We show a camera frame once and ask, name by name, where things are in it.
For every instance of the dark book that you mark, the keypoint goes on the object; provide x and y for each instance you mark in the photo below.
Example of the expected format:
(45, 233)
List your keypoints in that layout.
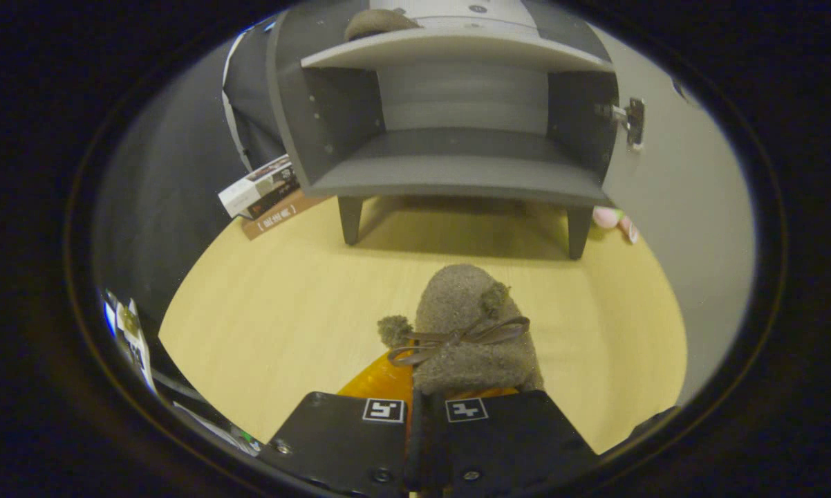
(277, 197)

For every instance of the brown book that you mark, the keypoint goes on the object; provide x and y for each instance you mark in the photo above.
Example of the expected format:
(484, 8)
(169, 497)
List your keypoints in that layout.
(277, 221)

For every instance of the black backdrop cloth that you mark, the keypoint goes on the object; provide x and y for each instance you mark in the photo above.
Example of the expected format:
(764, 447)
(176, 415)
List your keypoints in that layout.
(173, 173)

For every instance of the grey shoe cabinet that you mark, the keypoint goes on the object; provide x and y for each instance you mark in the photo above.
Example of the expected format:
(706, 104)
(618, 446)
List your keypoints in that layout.
(457, 176)

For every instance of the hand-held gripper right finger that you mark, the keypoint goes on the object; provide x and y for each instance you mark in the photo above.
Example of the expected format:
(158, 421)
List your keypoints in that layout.
(512, 443)

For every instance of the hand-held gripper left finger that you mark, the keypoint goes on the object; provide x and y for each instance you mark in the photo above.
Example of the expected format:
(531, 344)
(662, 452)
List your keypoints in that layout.
(346, 443)

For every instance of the pink green plush toy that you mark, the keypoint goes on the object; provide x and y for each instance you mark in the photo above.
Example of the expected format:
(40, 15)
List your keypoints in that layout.
(605, 217)

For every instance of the metal cabinet hinge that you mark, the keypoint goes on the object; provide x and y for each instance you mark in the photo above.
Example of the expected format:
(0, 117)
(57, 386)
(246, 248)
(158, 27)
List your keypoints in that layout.
(635, 121)

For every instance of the brown fuzzy shoe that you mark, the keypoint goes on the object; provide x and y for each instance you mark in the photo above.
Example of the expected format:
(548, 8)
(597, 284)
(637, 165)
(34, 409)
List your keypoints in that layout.
(457, 304)
(377, 24)

